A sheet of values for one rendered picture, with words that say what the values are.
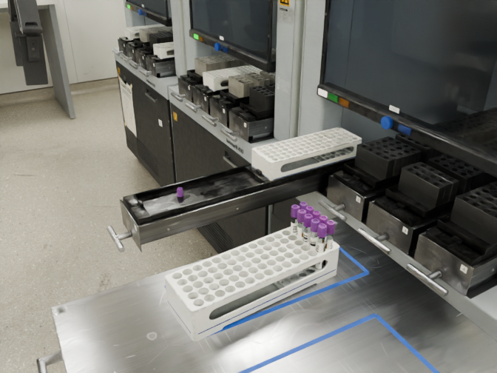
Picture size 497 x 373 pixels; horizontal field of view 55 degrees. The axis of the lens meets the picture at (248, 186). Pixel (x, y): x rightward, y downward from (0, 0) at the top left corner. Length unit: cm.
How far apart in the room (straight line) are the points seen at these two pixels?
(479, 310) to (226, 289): 51
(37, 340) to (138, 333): 127
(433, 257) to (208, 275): 50
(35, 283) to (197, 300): 162
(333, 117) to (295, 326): 77
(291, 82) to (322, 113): 16
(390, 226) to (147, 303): 57
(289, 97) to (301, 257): 76
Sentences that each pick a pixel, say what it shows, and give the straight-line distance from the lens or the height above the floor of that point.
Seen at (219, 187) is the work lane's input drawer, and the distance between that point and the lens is 119.
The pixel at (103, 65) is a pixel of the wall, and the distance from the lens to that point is 470.
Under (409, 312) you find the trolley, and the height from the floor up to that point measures 82.
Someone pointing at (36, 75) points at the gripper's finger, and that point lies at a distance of 77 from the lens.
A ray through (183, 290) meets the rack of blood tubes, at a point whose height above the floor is 88.
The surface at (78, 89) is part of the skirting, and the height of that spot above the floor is 4.
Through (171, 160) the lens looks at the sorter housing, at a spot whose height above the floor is 34.
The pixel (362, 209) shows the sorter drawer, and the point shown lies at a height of 78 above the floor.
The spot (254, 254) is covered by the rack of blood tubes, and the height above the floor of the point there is 88.
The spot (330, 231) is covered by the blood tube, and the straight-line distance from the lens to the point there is 83.
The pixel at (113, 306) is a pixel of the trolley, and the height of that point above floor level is 82.
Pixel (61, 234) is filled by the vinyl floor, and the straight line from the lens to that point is 260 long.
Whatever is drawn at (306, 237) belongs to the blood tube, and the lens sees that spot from 86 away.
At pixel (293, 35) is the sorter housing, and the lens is 145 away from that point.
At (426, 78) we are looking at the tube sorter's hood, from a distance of 108.
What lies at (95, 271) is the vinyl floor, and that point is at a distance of 229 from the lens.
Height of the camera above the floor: 139
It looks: 29 degrees down
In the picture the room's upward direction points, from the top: straight up
